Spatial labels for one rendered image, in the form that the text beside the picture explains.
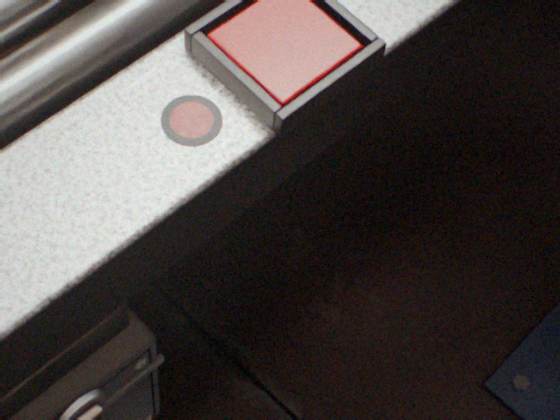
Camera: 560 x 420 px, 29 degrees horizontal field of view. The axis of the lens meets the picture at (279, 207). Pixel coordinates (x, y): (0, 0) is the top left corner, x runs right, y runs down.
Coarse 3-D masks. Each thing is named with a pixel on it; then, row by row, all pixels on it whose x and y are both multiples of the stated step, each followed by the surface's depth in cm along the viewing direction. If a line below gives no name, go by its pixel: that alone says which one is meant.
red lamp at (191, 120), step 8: (184, 104) 57; (192, 104) 57; (200, 104) 57; (176, 112) 56; (184, 112) 56; (192, 112) 56; (200, 112) 56; (208, 112) 57; (176, 120) 56; (184, 120) 56; (192, 120) 56; (200, 120) 56; (208, 120) 56; (176, 128) 56; (184, 128) 56; (192, 128) 56; (200, 128) 56; (208, 128) 56; (184, 136) 56; (192, 136) 56; (200, 136) 56
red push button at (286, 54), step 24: (264, 0) 59; (288, 0) 59; (240, 24) 58; (264, 24) 58; (288, 24) 58; (312, 24) 58; (336, 24) 58; (240, 48) 57; (264, 48) 57; (288, 48) 57; (312, 48) 57; (336, 48) 57; (360, 48) 58; (264, 72) 56; (288, 72) 56; (312, 72) 57; (288, 96) 56
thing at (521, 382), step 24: (552, 312) 153; (528, 336) 151; (552, 336) 151; (504, 360) 149; (528, 360) 149; (552, 360) 150; (504, 384) 147; (528, 384) 147; (552, 384) 148; (528, 408) 146; (552, 408) 146
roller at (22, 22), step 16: (0, 0) 59; (16, 0) 59; (32, 0) 59; (48, 0) 60; (64, 0) 61; (80, 0) 61; (0, 16) 59; (16, 16) 59; (32, 16) 60; (48, 16) 60; (64, 16) 61; (0, 32) 59; (16, 32) 59; (32, 32) 60; (0, 48) 59; (16, 48) 60
